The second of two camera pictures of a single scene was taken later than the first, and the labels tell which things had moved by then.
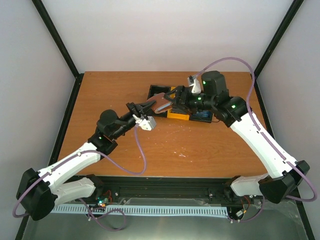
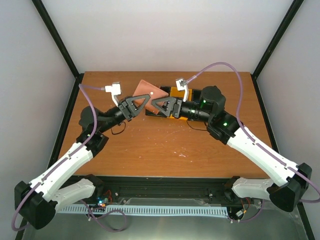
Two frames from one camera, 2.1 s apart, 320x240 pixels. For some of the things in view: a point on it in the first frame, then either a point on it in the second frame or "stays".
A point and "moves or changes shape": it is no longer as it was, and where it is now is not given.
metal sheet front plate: [274, 220] stays
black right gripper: [180, 90] → [173, 108]
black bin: [158, 89] → [149, 113]
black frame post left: [60, 41] stays
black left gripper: [145, 110] → [128, 108]
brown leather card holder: [162, 104] moves or changes shape
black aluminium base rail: [206, 187] stays
